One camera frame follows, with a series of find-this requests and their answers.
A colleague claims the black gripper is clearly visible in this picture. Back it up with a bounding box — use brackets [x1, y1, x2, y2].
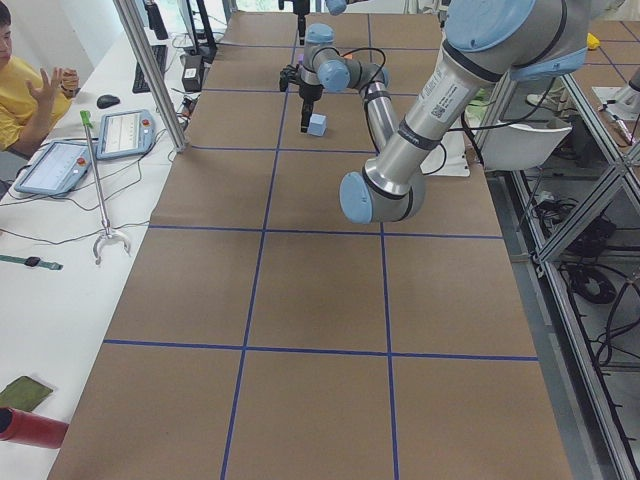
[278, 0, 310, 46]
[279, 66, 323, 133]

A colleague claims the light blue foam block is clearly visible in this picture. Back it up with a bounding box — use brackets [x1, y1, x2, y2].
[307, 113, 327, 137]

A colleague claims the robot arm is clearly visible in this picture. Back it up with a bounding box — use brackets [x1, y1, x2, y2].
[279, 0, 592, 224]
[290, 0, 355, 47]

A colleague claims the black power adapter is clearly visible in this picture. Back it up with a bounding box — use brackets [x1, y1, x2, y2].
[181, 55, 204, 93]

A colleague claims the black keyboard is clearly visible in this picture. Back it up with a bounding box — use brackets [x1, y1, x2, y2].
[131, 44, 169, 95]

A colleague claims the far teach pendant tablet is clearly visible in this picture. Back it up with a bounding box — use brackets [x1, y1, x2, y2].
[96, 109, 155, 160]

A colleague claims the teach pendant tablet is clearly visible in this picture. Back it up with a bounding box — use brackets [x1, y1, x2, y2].
[14, 141, 90, 196]
[96, 109, 155, 160]

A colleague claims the white chair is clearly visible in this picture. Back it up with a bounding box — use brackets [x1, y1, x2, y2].
[474, 119, 573, 171]

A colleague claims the black computer mouse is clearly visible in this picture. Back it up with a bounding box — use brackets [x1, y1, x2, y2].
[96, 94, 121, 110]

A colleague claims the metal reacher grabber tool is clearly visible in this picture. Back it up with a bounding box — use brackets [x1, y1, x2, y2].
[80, 110, 131, 265]

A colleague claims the near teach pendant tablet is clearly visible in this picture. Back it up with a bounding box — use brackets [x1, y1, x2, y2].
[14, 141, 90, 196]

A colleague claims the person in yellow shirt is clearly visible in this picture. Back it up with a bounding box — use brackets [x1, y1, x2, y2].
[1, 5, 79, 159]

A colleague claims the red cylinder bottle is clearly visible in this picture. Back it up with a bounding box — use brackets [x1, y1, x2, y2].
[1, 407, 69, 449]

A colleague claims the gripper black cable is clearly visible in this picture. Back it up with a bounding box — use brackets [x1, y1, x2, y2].
[339, 47, 387, 81]

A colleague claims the aluminium frame post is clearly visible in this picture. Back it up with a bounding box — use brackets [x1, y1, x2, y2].
[113, 0, 187, 153]

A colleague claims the smart watch green strap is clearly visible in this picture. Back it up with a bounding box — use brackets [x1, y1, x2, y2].
[0, 254, 65, 272]

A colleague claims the aluminium frame rail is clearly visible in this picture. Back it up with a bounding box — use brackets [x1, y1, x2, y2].
[492, 65, 639, 479]

